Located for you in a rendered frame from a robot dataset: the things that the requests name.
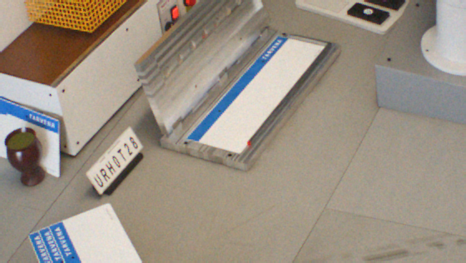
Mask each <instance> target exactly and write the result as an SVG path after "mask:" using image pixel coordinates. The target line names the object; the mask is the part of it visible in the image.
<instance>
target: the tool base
mask: <svg viewBox="0 0 466 263"><path fill-rule="evenodd" d="M269 28H270V26H268V27H265V28H262V29H261V30H260V35H259V36H258V37H257V38H256V40H254V41H253V43H252V44H251V46H252V47H253V49H252V50H250V51H249V53H248V54H247V55H246V56H245V57H244V58H243V59H242V60H241V62H240V63H238V61H237V60H236V61H235V62H234V63H233V64H232V66H230V67H229V68H228V69H227V70H224V71H222V72H221V73H220V74H219V77H220V79H219V80H218V81H217V82H216V84H215V85H214V86H213V87H212V88H211V89H210V90H209V91H208V93H209V96H208V98H207V99H205V100H204V101H203V103H202V104H201V105H200V106H199V107H198V108H197V109H196V111H195V112H194V113H192V110H190V111H189V112H188V113H187V114H186V115H185V116H184V117H183V119H182V120H178V121H176V122H175V123H174V124H173V125H172V127H173V129H174V130H173V131H172V132H171V133H170V134H169V135H165V136H164V137H162V138H161V139H160V141H161V147H165V148H167V149H171V150H173V151H179V152H181V153H185V154H187V155H191V156H196V157H199V158H202V159H205V160H208V161H213V162H216V163H220V164H222V165H226V166H230V167H234V168H236V169H240V170H242V171H249V170H250V168H251V167H252V166H253V164H254V163H255V162H256V160H257V159H258V158H259V157H260V155H261V154H262V153H263V151H264V150H265V149H266V148H267V147H268V146H269V145H270V143H271V141H272V139H273V138H274V137H275V136H276V135H277V134H278V133H279V131H280V130H281V129H282V127H283V126H284V125H285V124H286V123H287V122H288V121H289V119H290V118H291V117H292V115H293V114H294V113H295V110H296V109H297V107H298V106H300V104H301V103H302V102H303V101H304V100H305V99H306V98H307V96H308V95H309V93H310V91H311V90H312V89H313V87H315V86H316V84H317V83H318V82H319V81H320V79H321V78H322V76H323V75H324V74H325V73H326V72H327V71H328V68H329V67H330V66H331V64H332V63H333V62H334V61H335V59H336V58H337V57H338V56H339V55H340V53H341V48H340V45H339V44H337V43H334V44H331V48H330V49H329V50H328V51H327V53H326V54H325V55H324V57H322V58H321V59H320V61H319V62H318V63H317V64H316V66H315V68H314V69H313V70H312V71H311V72H310V74H309V75H308V76H307V77H306V79H305V80H304V82H302V83H301V84H300V86H299V87H298V88H297V89H296V91H295V92H294V93H293V95H292V97H291V98H290V100H289V101H288V102H287V103H286V104H285V105H284V106H283V107H282V108H281V109H280V110H279V112H278V113H277V114H276V115H275V117H274V118H273V119H272V120H271V122H270V124H269V126H268V127H267V128H266V129H265V130H264V131H263V132H262V133H261V135H260V136H259V137H258V138H257V139H256V140H255V141H254V143H253V144H252V145H251V146H249V145H247V146H246V147H245V149H244V150H243V151H242V153H234V152H232V151H227V150H224V149H220V148H218V147H214V146H209V145H206V144H202V143H199V142H196V141H191V140H187V139H186V138H187V137H188V136H189V135H190V134H191V132H192V131H193V130H194V129H195V128H196V127H197V126H198V124H199V123H200V122H201V121H202V120H203V119H204V118H205V116H206V115H207V114H208V113H209V112H210V111H211V109H212V108H213V107H214V106H215V105H216V104H217V102H218V101H219V100H220V99H221V98H222V97H223V96H224V95H225V94H226V93H227V92H228V91H229V90H230V88H231V87H232V86H233V85H234V84H235V83H236V81H237V80H238V79H239V78H240V77H241V76H242V75H243V73H244V72H245V71H246V70H247V69H248V68H250V66H251V65H252V64H253V63H254V62H255V61H256V59H257V57H258V56H259V55H260V54H261V53H262V52H263V51H264V50H265V49H266V48H267V47H268V46H269V45H270V44H271V43H272V42H273V41H274V40H275V38H276V37H287V38H290V34H289V33H286V34H285V35H282V33H283V32H281V31H279V30H275V31H274V30H270V29H269ZM237 63H238V64H237ZM184 141H187V143H186V144H184ZM228 154H231V156H227V155H228Z"/></svg>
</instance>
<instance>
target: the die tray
mask: <svg viewBox="0 0 466 263"><path fill-rule="evenodd" d="M356 2H360V3H363V4H366V5H368V6H371V7H376V8H378V9H380V10H382V11H386V12H389V18H388V19H387V20H385V22H383V23H382V24H381V25H379V24H376V23H373V22H368V21H365V20H362V19H360V18H357V17H352V16H349V15H347V10H349V9H350V8H351V7H352V6H353V5H354V4H355V3H356ZM408 3H409V0H405V3H404V4H403V5H402V6H401V8H400V9H399V10H398V11H396V10H393V9H390V8H386V7H381V6H378V5H374V4H372V3H368V2H364V0H297V1H296V2H295V5H296V6H297V7H299V8H302V9H304V10H308V11H311V12H315V13H318V14H319V15H322V16H325V17H328V18H332V19H334V20H338V21H340V22H345V23H348V24H350V25H354V26H356V27H361V28H364V29H366V30H369V31H372V32H377V33H378V34H386V33H388V32H389V30H390V29H392V28H393V26H394V25H395V24H397V22H398V20H399V19H400V16H401V15H402V13H403V11H404V9H405V8H406V5H407V4H408Z"/></svg>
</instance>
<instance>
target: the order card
mask: <svg viewBox="0 0 466 263"><path fill-rule="evenodd" d="M142 148H143V145H142V144H141V143H140V141H139V140H138V138H137V137H136V134H135V132H134V131H133V130H132V129H131V127H128V128H127V129H126V130H125V131H124V132H123V133H122V135H121V136H119V137H118V138H117V139H116V141H115V142H114V143H113V144H112V146H111V147H110V148H109V149H108V150H107V151H106V152H105V153H104V154H103V155H102V156H101V157H100V158H99V159H98V161H97V162H96V163H95V165H94V166H93V167H92V168H91V169H90V170H89V171H87V175H88V178H89V180H90V181H91V183H92V184H93V185H94V187H95V188H96V189H97V190H98V192H99V193H100V194H102V193H103V192H104V191H105V190H106V189H107V187H108V186H109V185H110V184H111V183H112V182H113V181H114V180H115V179H116V177H117V176H118V175H119V174H120V173H121V172H122V171H123V170H124V169H125V166H126V165H127V164H128V163H129V162H131V161H132V160H133V159H134V158H135V156H136V155H137V153H138V152H139V151H140V150H141V149H142Z"/></svg>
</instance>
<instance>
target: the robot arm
mask: <svg viewBox="0 0 466 263"><path fill-rule="evenodd" d="M436 12H437V16H436V26H434V27H431V28H430V29H429V30H428V31H426V33H425V34H424V36H423V37H422V39H421V49H422V53H423V54H424V58H425V59H426V60H427V61H429V63H431V64H432V65H433V66H435V67H437V68H438V69H439V70H442V71H443V72H447V73H451V74H454V75H462V76H466V0H437V3H436Z"/></svg>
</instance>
